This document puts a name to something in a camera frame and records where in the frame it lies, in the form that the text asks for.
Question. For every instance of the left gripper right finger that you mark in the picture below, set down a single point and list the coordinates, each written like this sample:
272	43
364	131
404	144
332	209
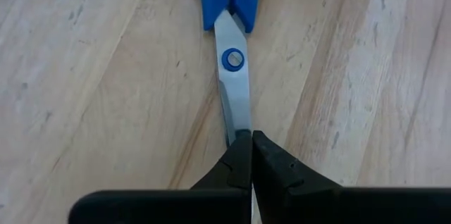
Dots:
289	192

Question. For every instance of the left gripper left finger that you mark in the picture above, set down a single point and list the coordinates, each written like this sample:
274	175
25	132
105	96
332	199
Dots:
229	199

